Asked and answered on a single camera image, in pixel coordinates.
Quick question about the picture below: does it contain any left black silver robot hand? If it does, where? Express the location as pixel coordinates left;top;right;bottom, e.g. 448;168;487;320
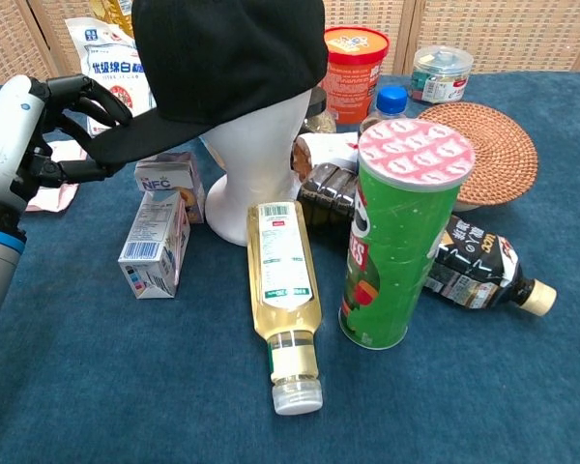
0;73;134;219

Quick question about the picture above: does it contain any black baseball cap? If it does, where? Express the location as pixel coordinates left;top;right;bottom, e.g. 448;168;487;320
83;0;331;166

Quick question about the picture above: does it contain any white sugar bag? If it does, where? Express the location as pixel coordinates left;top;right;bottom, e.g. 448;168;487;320
64;16;159;139

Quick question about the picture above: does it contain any gold foil snack bag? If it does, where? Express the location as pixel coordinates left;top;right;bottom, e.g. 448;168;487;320
88;0;137;41

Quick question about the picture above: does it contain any small NFC juice carton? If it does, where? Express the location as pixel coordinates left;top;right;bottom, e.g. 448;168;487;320
133;151;208;225

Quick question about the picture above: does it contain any small carton with barcode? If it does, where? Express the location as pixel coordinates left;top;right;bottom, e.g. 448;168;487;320
117;188;192;301

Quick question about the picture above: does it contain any white foam mannequin head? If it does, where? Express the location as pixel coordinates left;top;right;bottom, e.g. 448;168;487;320
199;86;315;244

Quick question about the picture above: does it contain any blue carpet table cover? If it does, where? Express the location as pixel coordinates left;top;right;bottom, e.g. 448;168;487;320
0;70;580;464

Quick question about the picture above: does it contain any yellow tea bottle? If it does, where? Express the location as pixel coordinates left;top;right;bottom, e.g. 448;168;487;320
246;199;326;418

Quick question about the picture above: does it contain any glass jar dark lid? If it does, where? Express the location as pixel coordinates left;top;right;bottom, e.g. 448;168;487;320
301;86;338;137

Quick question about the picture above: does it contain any white floral print package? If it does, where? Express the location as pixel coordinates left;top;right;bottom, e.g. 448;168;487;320
291;130;363;184

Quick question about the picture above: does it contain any red instant noodle bucket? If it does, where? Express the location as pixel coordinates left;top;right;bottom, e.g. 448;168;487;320
320;25;392;126

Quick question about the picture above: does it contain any blue cap dark bottle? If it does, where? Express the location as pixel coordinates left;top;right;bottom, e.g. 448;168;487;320
359;84;410;137

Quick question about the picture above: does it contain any green Pringles can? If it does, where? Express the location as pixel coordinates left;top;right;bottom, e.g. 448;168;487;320
337;117;477;351

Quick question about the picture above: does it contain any clear plastic round jar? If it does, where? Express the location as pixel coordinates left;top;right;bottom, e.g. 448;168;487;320
409;44;476;105

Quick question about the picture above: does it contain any dark coffee bottle beige cap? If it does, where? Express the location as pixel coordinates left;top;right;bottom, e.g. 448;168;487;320
296;162;559;318

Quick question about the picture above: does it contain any round woven rattan coaster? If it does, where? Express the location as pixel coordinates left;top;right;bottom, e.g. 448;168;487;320
417;101;541;215

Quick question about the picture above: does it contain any woven bamboo folding screen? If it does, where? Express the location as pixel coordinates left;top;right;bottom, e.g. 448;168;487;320
0;0;580;86

